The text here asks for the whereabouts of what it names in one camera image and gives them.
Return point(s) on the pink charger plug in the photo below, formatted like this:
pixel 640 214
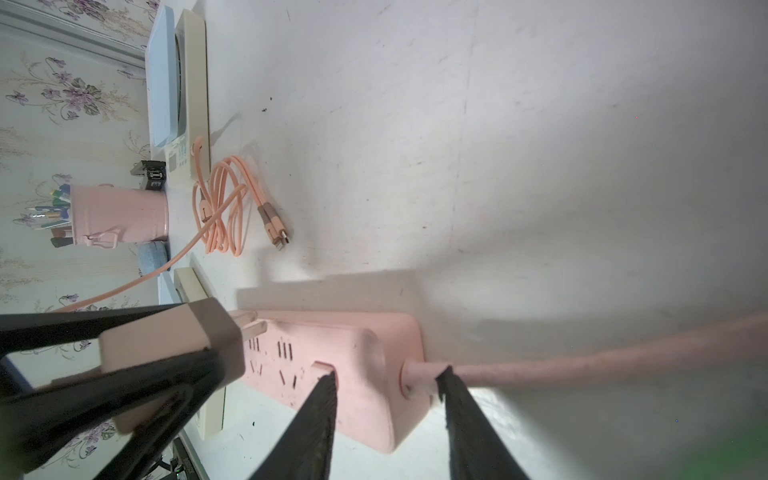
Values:
pixel 188 328

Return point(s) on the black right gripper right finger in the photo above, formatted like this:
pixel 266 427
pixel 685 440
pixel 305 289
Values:
pixel 475 449

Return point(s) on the aluminium enclosure frame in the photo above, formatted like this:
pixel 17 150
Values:
pixel 34 21

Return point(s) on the black stapler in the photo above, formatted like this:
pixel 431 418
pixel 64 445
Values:
pixel 152 174

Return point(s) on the pink power strip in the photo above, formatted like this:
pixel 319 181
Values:
pixel 367 353

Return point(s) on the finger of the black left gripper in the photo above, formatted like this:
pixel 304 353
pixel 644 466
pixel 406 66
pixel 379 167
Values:
pixel 30 331
pixel 37 424

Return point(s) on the pink pen holder cup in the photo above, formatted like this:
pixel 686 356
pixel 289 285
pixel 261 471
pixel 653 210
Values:
pixel 105 216

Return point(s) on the coloured pens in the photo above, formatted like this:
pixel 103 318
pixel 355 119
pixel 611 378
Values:
pixel 56 217

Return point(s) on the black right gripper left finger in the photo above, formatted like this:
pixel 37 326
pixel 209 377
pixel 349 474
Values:
pixel 305 449

